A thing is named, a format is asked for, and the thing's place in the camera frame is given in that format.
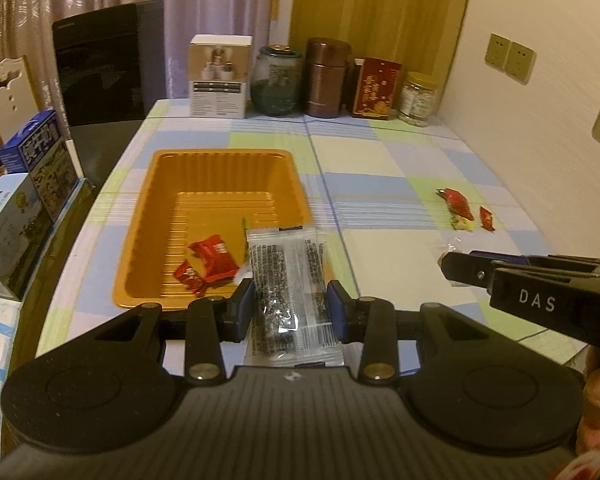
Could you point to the yellow curtain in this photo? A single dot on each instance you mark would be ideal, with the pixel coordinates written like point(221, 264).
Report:
point(380, 5)

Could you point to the light blue carton box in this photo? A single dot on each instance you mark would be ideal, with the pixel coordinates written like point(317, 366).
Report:
point(10, 235)

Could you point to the checked tablecloth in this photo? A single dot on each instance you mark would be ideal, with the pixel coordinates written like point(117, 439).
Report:
point(380, 170)

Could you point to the clear packet of dark snack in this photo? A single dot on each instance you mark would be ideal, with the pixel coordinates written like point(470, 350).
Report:
point(285, 270)

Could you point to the black monitor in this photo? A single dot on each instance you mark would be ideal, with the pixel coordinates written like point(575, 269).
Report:
point(105, 60)

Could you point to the red gift box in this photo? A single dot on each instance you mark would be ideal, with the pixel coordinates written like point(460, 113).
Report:
point(376, 90)

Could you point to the large red snack packet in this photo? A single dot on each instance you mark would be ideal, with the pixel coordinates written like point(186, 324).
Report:
point(457, 200)

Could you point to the white chair back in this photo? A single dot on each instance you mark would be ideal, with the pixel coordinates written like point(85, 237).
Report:
point(7, 95)

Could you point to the dark glass jar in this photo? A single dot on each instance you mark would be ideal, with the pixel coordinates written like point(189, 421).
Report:
point(276, 82)

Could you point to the clear jar with yellow lid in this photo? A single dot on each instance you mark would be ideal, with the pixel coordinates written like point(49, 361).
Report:
point(418, 102)

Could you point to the small red candy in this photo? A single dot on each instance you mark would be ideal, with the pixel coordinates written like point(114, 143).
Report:
point(487, 217)
point(191, 277)

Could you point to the blue milk carton box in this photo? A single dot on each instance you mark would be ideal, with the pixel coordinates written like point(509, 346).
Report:
point(40, 165)

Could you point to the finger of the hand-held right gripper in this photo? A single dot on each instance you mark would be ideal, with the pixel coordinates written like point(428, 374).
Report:
point(575, 264)
point(467, 271)

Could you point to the clear brown snack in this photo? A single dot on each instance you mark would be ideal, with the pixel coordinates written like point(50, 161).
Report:
point(450, 246)

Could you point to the brown metal canister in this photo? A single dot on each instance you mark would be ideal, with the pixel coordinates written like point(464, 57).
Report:
point(327, 80)

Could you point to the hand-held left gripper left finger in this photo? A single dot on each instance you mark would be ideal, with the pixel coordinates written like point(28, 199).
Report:
point(241, 312)

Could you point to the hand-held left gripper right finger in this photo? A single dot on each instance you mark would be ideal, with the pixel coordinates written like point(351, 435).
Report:
point(337, 312)

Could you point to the orange plastic tray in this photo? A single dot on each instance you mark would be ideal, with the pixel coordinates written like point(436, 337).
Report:
point(205, 185)

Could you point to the small yellow-green candy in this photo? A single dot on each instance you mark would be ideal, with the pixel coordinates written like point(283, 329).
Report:
point(462, 223)

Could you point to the white cardboard box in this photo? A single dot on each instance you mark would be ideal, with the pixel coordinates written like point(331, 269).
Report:
point(219, 80)

